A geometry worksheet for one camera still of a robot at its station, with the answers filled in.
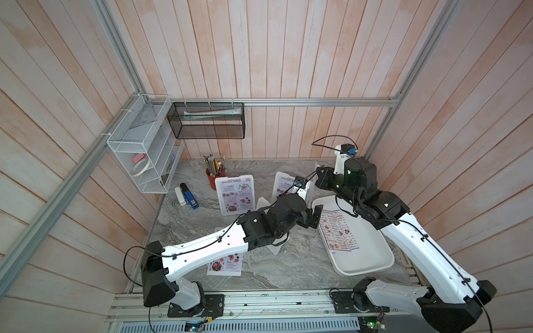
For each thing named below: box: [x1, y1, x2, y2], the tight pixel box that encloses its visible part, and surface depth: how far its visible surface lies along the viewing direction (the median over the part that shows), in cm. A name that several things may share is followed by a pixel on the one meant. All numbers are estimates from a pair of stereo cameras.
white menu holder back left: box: [214, 174, 257, 216], surface depth 91 cm
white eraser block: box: [174, 185, 187, 207], surface depth 103 cm
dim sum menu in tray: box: [319, 209, 360, 252], surface depth 90 cm
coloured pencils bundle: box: [203, 154, 227, 177], surface depth 101 cm
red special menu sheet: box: [206, 252, 243, 277], surface depth 84 cm
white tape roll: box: [130, 157, 151, 177], surface depth 82 cm
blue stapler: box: [179, 182, 200, 211], surface depth 103 cm
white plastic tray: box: [312, 194, 395, 276], surface depth 87 cm
